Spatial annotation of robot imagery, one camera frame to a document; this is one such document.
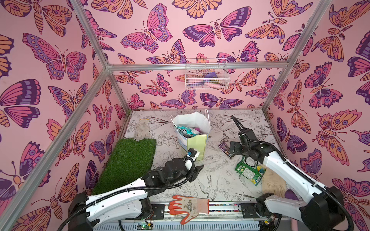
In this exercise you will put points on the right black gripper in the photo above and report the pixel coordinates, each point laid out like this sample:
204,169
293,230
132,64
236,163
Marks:
241,147

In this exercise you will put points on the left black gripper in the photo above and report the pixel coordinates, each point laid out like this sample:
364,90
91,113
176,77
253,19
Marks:
197,170

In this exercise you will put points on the brown M&M's candy packet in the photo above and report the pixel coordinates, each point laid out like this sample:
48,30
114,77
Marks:
225,148

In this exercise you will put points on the green snack packet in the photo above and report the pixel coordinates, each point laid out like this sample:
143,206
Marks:
250,170

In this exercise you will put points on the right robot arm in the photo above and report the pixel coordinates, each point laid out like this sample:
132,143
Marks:
321,208

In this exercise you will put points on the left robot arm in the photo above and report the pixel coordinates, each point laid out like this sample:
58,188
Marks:
132,200

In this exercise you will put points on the white paper gift bag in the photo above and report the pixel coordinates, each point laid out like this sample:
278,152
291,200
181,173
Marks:
194,120

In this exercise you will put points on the red and white work glove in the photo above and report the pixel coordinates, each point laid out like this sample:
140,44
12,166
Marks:
191,206

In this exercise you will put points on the beige leather glove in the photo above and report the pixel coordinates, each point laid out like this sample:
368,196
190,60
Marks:
273,183

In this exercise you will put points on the pink roll in basket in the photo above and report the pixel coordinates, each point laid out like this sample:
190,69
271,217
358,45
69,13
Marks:
215,86

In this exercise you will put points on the white knit work glove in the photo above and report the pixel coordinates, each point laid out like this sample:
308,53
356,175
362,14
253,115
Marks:
142,130

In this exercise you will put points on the green artificial grass mat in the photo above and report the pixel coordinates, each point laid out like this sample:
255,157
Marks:
130,160

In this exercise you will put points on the purple round object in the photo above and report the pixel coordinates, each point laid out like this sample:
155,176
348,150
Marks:
289,194

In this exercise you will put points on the purple item in basket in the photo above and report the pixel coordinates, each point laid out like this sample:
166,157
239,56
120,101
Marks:
210,76

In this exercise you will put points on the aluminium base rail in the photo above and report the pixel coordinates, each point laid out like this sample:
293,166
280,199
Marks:
222,216

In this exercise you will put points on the white wire basket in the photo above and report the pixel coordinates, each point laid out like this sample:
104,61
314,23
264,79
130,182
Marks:
195,73

